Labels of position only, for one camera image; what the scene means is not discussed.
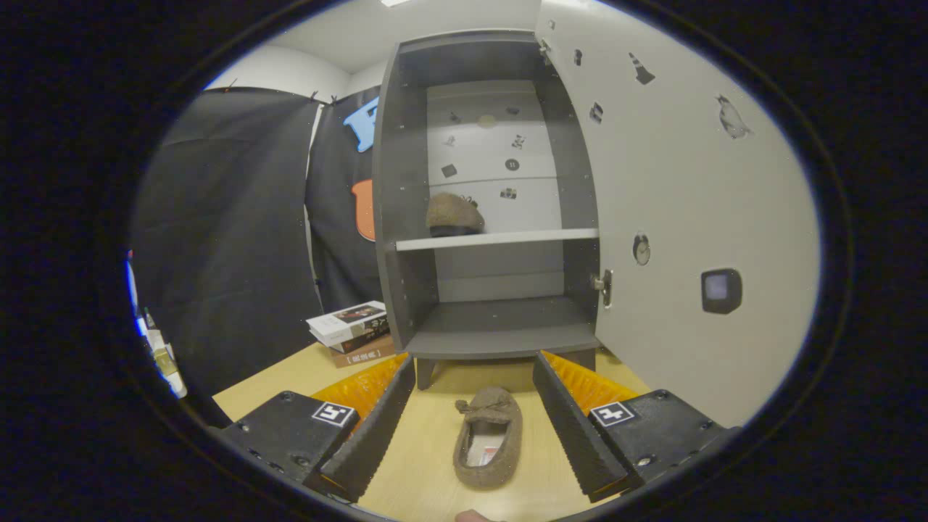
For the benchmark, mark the brown book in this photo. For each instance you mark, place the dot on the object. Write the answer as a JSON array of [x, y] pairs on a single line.
[[362, 357]]

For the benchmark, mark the dark book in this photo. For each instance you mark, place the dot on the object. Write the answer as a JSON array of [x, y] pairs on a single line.
[[368, 339]]

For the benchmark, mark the dark grey shoe cabinet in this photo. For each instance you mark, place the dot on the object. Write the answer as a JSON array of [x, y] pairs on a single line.
[[406, 181]]

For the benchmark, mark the light grey shoe cabinet door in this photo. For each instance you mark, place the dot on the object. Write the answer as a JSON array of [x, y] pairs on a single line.
[[674, 181]]

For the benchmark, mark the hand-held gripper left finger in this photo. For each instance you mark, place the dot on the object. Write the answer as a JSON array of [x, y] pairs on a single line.
[[377, 435]]

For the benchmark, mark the white cabinet shelf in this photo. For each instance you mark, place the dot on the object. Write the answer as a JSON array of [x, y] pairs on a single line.
[[500, 238]]

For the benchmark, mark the black backdrop cloth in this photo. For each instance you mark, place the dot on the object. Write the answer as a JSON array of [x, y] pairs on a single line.
[[232, 254]]

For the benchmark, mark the metal door hinge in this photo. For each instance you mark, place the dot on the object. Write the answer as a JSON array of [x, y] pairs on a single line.
[[544, 49], [605, 286]]

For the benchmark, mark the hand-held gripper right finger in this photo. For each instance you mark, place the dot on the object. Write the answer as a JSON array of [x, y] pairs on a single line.
[[573, 428]]

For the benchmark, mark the white book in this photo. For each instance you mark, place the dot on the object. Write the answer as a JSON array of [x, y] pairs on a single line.
[[341, 326]]

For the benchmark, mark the brown fuzzy slipper shoe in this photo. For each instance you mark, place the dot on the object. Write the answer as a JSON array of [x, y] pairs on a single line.
[[453, 214], [493, 406]]

